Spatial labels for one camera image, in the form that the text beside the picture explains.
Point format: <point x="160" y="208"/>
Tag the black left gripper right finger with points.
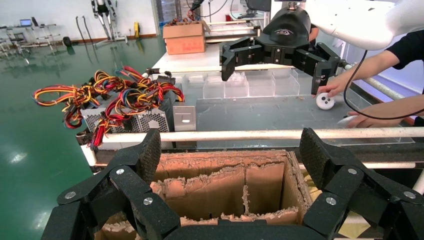
<point x="331" y="198"/>

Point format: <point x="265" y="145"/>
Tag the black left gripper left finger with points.
<point x="145" y="202"/>

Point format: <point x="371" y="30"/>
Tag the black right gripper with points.
<point x="286" y="30"/>

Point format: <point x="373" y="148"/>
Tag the white round puck dark holes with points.
<point x="323" y="103"/>

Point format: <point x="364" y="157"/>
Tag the white rounded object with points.
<point x="342" y="122"/>

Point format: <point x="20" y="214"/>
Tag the person's left forearm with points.
<point x="404" y="106"/>

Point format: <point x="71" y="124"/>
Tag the person's right forearm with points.
<point x="371" y="68"/>

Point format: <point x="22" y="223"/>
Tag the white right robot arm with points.
<point x="361" y="23"/>

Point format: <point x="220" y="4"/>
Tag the person's right hand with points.
<point x="336" y="86"/>

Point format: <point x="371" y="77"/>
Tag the person's left hand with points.
<point x="362" y="121"/>

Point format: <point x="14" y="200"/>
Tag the clear acrylic compartment tray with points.
<point x="261" y="87"/>

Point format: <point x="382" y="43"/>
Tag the bystander with black sleeve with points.
<point x="314" y="33"/>

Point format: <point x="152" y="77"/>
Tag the black monitor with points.
<point x="259" y="5"/>

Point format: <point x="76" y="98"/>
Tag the torn cardboard divider box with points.
<point x="215" y="195"/>

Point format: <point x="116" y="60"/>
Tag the white bench pipe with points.
<point x="198" y="69"/>

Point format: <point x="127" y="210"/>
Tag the white slanted leg pipe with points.
<point x="420" y="185"/>

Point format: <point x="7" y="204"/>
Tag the brown cardboard box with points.
<point x="184" y="43"/>

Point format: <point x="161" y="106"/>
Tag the white speckled side pipe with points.
<point x="384" y="87"/>

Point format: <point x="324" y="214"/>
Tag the person's black shirt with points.
<point x="409" y="48"/>

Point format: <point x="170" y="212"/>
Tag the yellow floor sign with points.
<point x="136" y="30"/>

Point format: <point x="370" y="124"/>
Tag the humanoid robot legs on stand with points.
<point x="108" y="20"/>

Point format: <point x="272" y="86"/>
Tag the black wheel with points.
<point x="67" y="41"/>

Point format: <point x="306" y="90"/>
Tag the small laptop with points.
<point x="26" y="23"/>

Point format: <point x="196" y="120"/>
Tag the pipe frame workbench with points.
<point x="228" y="33"/>

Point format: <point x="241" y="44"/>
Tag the white corner post pipe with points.
<point x="88" y="155"/>

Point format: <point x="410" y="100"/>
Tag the long white rail pipe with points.
<point x="232" y="135"/>

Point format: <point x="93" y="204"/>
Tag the white frame desk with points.
<point x="43" y="37"/>

